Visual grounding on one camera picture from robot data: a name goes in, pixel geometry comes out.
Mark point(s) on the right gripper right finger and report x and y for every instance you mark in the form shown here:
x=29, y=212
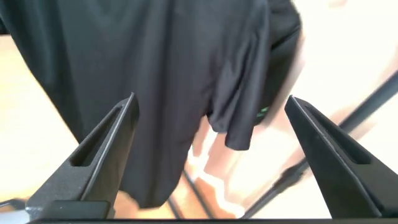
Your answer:
x=342, y=193

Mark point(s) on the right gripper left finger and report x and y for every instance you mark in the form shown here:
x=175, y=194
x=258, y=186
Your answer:
x=102, y=177

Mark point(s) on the black shorts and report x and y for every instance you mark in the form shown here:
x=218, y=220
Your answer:
x=155, y=77

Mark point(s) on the black clothes rack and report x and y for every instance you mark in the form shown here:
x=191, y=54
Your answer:
x=367, y=105

